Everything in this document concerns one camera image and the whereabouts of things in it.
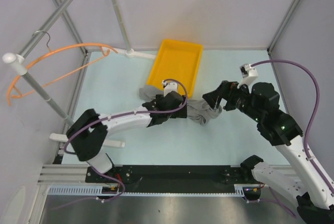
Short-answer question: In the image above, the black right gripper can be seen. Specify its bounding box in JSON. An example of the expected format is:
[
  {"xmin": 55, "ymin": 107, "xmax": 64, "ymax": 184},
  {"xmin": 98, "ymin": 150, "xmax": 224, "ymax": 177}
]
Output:
[{"xmin": 202, "ymin": 80, "xmax": 263, "ymax": 123}]

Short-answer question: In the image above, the grey tank top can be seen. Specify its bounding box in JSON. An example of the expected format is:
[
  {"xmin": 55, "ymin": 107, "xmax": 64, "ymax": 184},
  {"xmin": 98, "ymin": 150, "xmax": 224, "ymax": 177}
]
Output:
[{"xmin": 139, "ymin": 85, "xmax": 222, "ymax": 125}]

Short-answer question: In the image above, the orange wire hanger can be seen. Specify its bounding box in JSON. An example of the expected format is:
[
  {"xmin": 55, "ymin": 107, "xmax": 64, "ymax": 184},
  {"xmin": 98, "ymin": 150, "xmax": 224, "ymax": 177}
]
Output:
[{"xmin": 1, "ymin": 35, "xmax": 112, "ymax": 109}]

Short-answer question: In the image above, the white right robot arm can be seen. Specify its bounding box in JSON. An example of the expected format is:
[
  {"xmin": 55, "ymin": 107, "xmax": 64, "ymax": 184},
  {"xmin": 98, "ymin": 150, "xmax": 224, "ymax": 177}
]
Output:
[{"xmin": 203, "ymin": 80, "xmax": 333, "ymax": 223}]

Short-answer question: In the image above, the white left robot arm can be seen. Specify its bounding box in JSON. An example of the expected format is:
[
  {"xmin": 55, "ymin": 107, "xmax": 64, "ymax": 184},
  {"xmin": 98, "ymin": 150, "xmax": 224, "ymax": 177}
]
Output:
[{"xmin": 64, "ymin": 91, "xmax": 187, "ymax": 182}]

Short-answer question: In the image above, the yellow plastic tray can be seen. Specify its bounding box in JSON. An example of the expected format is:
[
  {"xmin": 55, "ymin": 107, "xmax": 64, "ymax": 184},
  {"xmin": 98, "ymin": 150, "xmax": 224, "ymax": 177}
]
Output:
[{"xmin": 146, "ymin": 39, "xmax": 204, "ymax": 97}]

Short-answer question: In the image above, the white clothes rack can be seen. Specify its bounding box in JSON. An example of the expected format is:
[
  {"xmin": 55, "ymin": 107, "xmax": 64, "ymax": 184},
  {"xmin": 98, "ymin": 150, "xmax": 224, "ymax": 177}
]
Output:
[{"xmin": 1, "ymin": 0, "xmax": 153, "ymax": 148}]

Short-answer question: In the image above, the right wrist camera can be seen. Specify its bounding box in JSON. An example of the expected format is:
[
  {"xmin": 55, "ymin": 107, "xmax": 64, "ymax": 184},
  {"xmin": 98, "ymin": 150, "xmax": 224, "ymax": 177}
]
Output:
[{"xmin": 238, "ymin": 64, "xmax": 258, "ymax": 87}]

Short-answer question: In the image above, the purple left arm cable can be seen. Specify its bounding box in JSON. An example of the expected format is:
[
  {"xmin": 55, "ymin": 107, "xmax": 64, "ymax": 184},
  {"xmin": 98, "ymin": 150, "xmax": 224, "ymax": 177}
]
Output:
[{"xmin": 62, "ymin": 78, "xmax": 189, "ymax": 205}]

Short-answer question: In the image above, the aluminium frame rail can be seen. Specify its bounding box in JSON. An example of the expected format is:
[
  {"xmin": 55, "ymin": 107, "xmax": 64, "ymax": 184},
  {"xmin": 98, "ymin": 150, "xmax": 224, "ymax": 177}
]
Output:
[{"xmin": 38, "ymin": 164, "xmax": 88, "ymax": 185}]

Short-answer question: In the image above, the white slotted cable duct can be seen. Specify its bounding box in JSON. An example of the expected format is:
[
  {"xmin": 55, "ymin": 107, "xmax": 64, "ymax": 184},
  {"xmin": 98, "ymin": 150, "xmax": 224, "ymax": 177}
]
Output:
[{"xmin": 47, "ymin": 185, "xmax": 245, "ymax": 197}]

